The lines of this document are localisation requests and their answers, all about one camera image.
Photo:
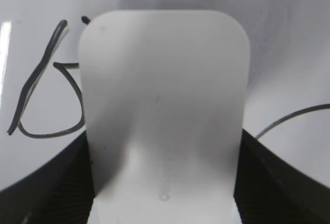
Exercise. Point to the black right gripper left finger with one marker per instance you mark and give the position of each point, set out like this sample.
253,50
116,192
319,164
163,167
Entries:
61,191

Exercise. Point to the white board eraser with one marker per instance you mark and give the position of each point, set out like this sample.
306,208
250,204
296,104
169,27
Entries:
163,94

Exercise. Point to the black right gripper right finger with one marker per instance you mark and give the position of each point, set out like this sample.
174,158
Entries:
269,190

